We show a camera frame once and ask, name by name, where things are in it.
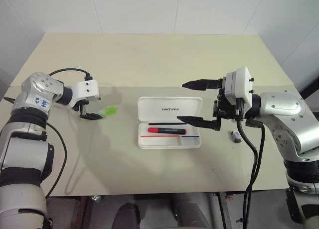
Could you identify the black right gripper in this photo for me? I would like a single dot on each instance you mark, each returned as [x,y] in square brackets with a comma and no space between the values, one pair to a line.
[225,109]

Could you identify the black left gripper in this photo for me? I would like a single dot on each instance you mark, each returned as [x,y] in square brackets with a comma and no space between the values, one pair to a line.
[83,107]

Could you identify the green marker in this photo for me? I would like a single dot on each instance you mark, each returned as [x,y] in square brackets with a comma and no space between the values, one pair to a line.
[109,111]

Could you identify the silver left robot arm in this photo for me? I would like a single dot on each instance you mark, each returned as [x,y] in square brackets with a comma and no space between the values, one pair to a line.
[22,144]

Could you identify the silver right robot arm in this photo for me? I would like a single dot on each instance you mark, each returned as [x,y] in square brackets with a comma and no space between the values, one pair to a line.
[286,114]

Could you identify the white pencil case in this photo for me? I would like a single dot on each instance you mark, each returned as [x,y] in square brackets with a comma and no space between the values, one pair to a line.
[169,109]

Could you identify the red marker with black barrel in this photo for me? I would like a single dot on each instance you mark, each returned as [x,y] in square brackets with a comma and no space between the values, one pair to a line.
[167,130]

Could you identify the small grey marker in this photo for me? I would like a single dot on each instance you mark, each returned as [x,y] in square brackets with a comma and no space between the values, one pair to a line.
[236,137]

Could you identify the thin black pen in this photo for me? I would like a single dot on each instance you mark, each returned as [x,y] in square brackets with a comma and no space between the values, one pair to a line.
[169,123]

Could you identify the grey rounded shape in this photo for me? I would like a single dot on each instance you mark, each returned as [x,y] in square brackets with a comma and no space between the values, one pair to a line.
[189,211]

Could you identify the dark rounded shape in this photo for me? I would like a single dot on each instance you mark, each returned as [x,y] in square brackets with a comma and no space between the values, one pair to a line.
[128,216]

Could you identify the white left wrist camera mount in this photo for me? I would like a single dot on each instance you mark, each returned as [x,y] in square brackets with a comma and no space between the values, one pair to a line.
[87,89]

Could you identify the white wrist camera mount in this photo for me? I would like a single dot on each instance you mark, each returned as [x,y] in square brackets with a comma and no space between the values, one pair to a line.
[87,89]
[243,85]

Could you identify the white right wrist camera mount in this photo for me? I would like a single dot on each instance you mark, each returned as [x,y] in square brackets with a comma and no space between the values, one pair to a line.
[243,85]

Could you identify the metal table frame leg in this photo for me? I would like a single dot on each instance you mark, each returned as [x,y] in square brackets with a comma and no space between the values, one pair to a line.
[223,211]

